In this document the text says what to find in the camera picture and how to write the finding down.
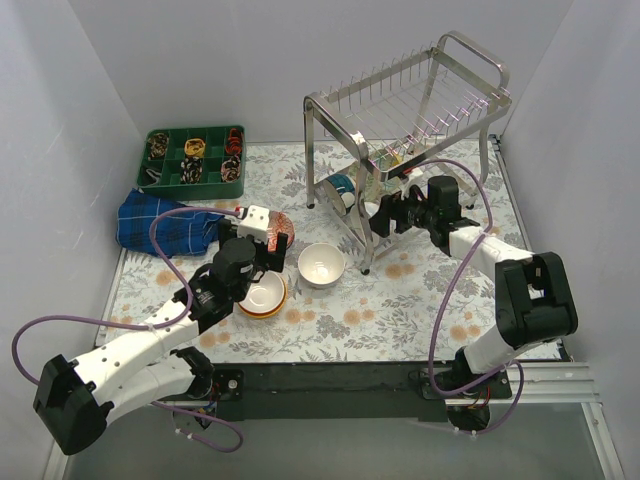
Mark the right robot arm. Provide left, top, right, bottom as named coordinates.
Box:
left=369, top=175, right=578, bottom=398

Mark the dark floral rolled tie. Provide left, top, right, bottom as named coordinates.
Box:
left=180, top=156, right=203, bottom=184

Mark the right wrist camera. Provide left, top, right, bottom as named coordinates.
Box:
left=400, top=167, right=424, bottom=197

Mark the aluminium frame rail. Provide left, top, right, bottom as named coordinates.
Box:
left=59, top=362, right=601, bottom=409

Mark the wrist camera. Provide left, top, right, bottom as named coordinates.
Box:
left=236, top=205, right=270, bottom=244
left=400, top=167, right=424, bottom=197

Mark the orange bowl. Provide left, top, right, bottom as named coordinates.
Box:
left=237, top=279, right=290, bottom=320

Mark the blue plaid cloth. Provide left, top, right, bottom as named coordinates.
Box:
left=116, top=189, right=239, bottom=258

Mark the orange black rolled tie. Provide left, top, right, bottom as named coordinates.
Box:
left=225, top=127, right=244, bottom=156

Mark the blue white patterned bowl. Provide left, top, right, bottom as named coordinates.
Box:
left=268, top=211, right=295, bottom=252

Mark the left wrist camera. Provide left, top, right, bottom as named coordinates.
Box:
left=236, top=205, right=270, bottom=244

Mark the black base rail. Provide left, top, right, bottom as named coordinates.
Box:
left=192, top=362, right=514, bottom=421

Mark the teal rimmed white bowl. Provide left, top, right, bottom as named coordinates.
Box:
left=322, top=173, right=355, bottom=216

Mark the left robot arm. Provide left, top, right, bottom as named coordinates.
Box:
left=33, top=220, right=289, bottom=455

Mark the white bowl front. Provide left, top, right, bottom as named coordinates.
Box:
left=365, top=202, right=379, bottom=219

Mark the green compartment tray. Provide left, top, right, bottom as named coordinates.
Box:
left=136, top=125, right=246, bottom=201

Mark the orange flower patterned plate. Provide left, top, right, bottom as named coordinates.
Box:
left=356, top=166, right=383, bottom=203

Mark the brown rolled tie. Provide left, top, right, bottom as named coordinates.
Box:
left=147, top=132, right=169, bottom=160

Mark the yellow rolled tie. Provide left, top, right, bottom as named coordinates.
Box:
left=184, top=138, right=206, bottom=158

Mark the stainless steel dish rack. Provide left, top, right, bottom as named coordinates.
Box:
left=302, top=30, right=514, bottom=275

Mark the green patterned plate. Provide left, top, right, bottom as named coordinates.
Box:
left=371, top=148, right=402, bottom=192

